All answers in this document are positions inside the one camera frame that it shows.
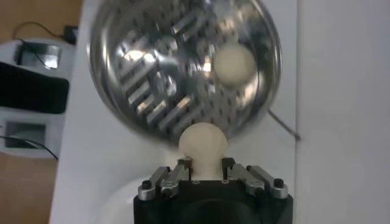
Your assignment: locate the black cable with plug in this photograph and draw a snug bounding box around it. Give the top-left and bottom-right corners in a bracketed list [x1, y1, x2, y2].
[12, 21, 79, 45]

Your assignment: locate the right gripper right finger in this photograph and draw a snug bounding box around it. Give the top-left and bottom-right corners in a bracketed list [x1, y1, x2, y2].
[221, 156, 289, 201]

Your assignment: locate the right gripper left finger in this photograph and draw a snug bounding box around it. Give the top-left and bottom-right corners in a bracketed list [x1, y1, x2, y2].
[137, 156, 193, 201]

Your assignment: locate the steel steamer basket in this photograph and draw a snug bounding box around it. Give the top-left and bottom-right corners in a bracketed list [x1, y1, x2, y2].
[87, 0, 283, 145]

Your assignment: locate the white steamed baozi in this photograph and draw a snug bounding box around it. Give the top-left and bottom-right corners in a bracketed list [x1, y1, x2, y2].
[213, 44, 257, 88]
[178, 121, 229, 180]

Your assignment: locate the grey cooker power cord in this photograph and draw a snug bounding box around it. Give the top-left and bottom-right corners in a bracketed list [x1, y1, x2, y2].
[267, 109, 302, 141]

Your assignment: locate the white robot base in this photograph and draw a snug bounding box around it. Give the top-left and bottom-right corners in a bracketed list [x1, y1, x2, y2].
[0, 38, 77, 159]

